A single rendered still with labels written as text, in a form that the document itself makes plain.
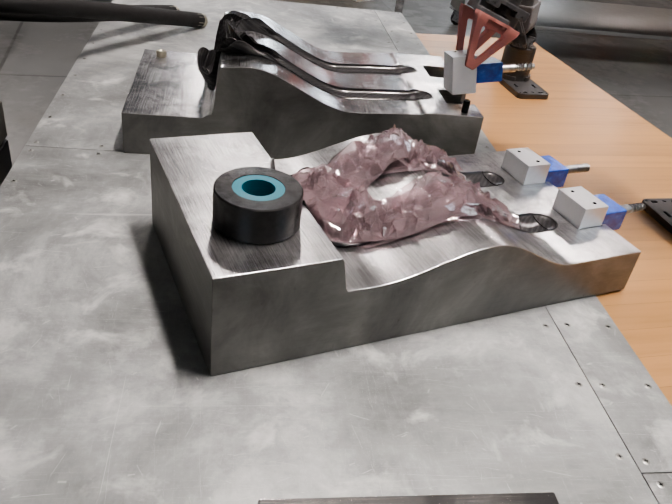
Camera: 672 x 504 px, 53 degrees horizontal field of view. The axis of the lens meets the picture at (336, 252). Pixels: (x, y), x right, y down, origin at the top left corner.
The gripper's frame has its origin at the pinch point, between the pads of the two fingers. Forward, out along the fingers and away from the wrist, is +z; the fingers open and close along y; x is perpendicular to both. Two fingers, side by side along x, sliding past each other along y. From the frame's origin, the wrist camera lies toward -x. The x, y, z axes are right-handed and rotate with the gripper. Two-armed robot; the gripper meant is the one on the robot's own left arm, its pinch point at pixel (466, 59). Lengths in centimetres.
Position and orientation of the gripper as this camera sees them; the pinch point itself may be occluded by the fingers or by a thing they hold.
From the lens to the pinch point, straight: 103.4
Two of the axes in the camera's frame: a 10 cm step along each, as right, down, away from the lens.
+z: -4.4, 8.2, 3.6
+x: 8.9, 3.5, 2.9
